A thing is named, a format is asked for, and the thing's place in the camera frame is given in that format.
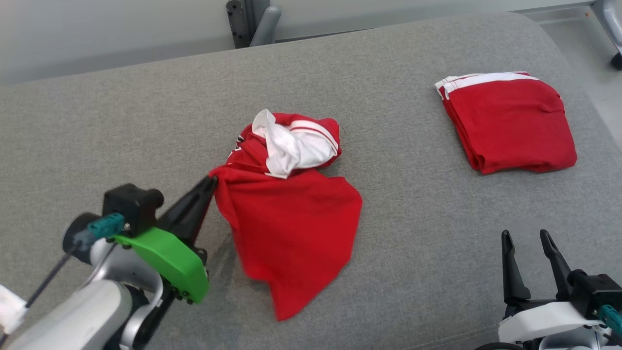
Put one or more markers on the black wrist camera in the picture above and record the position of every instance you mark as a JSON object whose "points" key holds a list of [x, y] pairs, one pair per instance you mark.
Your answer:
{"points": [[595, 291], [129, 204]]}

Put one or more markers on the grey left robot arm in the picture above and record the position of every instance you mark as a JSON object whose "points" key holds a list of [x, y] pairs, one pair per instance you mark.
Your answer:
{"points": [[73, 316]]}

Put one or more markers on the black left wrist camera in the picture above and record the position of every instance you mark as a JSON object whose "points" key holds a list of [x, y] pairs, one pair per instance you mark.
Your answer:
{"points": [[129, 204]]}

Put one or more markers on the black metal bracket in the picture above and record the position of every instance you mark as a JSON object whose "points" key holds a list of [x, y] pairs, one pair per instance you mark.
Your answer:
{"points": [[238, 22]]}

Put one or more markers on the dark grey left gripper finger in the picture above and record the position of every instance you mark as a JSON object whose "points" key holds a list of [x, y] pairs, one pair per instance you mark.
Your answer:
{"points": [[197, 218], [182, 214]]}

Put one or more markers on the red white jersey with print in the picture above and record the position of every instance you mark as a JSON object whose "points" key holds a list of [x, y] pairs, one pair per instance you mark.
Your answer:
{"points": [[291, 218]]}

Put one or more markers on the grey metal leg with caster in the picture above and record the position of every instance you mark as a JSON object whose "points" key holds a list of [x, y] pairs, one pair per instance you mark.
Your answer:
{"points": [[610, 19]]}

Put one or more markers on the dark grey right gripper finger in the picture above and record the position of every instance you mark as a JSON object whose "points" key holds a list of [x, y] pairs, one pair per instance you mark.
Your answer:
{"points": [[512, 277], [556, 262]]}

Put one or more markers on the folded red white jersey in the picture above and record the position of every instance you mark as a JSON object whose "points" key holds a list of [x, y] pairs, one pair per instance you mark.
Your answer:
{"points": [[510, 126]]}

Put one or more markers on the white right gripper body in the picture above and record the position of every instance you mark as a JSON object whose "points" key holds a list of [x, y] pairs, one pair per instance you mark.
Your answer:
{"points": [[544, 321]]}

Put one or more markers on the grey metal post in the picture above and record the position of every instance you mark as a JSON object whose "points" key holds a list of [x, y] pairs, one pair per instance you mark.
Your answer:
{"points": [[265, 26]]}

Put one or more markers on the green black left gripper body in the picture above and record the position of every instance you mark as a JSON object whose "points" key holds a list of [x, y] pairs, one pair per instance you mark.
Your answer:
{"points": [[175, 262]]}

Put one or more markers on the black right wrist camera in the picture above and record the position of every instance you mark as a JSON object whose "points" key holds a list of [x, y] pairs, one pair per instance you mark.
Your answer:
{"points": [[595, 291]]}

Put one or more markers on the white foam wrap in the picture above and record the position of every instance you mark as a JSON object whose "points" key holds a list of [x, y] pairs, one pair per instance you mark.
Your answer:
{"points": [[9, 308]]}

